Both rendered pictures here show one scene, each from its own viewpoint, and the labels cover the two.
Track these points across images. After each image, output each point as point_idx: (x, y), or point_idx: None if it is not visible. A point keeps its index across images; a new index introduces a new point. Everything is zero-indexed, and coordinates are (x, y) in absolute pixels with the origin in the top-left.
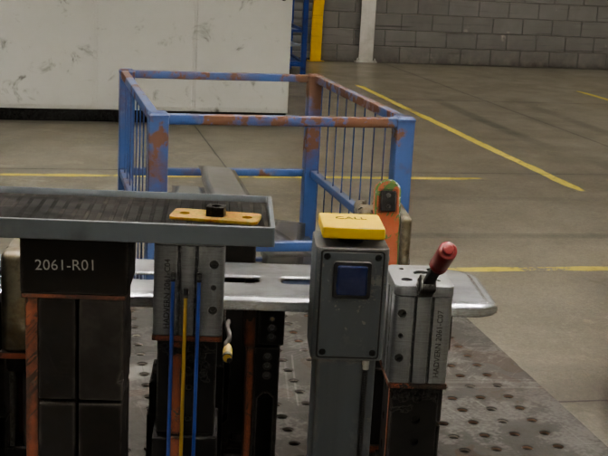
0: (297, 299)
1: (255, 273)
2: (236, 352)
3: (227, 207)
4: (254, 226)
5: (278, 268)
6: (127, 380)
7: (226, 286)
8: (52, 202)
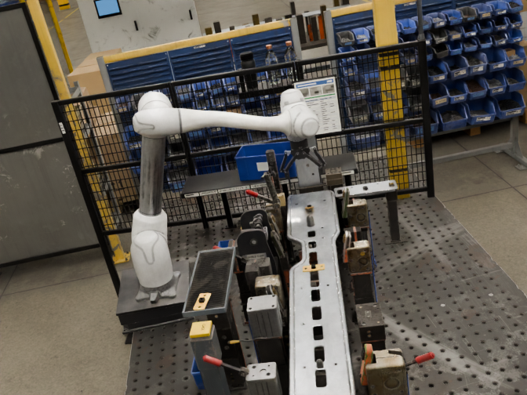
0: (289, 352)
1: (326, 338)
2: None
3: (216, 302)
4: (183, 309)
5: (336, 343)
6: (223, 327)
7: (306, 332)
8: (220, 272)
